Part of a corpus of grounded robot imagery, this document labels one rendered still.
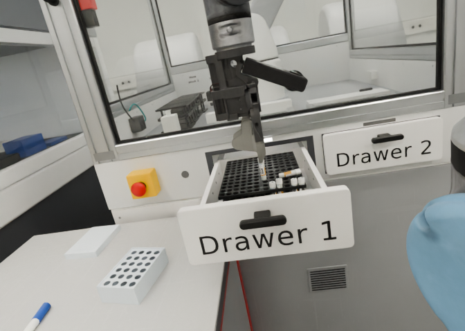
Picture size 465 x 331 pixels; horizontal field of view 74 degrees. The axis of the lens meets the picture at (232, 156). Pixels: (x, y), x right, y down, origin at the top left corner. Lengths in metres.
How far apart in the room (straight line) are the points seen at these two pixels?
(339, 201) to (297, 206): 0.07
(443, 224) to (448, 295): 0.05
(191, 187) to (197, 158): 0.09
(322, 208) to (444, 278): 0.34
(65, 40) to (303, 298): 1.00
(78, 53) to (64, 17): 0.09
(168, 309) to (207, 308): 0.07
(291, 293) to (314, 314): 0.11
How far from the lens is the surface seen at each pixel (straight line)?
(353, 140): 0.85
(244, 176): 0.72
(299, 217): 0.53
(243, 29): 0.54
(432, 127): 0.91
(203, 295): 0.62
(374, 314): 1.18
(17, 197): 1.23
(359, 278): 1.08
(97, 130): 0.92
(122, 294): 0.66
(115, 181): 0.95
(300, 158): 0.87
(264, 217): 0.50
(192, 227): 0.55
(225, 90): 0.54
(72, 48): 0.92
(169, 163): 0.88
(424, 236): 0.20
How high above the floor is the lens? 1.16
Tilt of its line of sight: 17 degrees down
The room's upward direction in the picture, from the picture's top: 11 degrees counter-clockwise
